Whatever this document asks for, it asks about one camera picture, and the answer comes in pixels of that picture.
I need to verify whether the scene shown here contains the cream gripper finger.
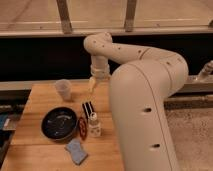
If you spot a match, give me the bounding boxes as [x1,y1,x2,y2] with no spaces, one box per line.
[89,77,98,93]

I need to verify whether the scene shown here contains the small clear bottle white cap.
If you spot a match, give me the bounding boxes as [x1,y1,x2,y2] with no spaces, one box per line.
[88,112,101,137]

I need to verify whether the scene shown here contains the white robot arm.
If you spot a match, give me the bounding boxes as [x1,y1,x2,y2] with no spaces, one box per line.
[84,33,188,171]

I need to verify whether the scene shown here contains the black white striped block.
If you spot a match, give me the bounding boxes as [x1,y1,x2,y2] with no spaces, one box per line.
[82,102,95,120]

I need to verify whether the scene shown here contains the translucent plastic cup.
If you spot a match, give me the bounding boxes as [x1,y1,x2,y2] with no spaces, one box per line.
[54,79,71,101]

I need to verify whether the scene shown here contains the black round bowl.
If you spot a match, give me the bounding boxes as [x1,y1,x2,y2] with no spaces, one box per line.
[41,107,78,140]

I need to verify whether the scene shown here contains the blue sponge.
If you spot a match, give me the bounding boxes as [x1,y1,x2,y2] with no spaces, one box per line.
[65,138,88,165]

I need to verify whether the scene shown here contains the white object at right edge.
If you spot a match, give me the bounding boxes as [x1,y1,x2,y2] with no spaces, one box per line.
[196,60,213,81]

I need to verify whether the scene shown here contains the red round ring object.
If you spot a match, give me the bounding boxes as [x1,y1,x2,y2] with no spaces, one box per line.
[78,117,87,140]

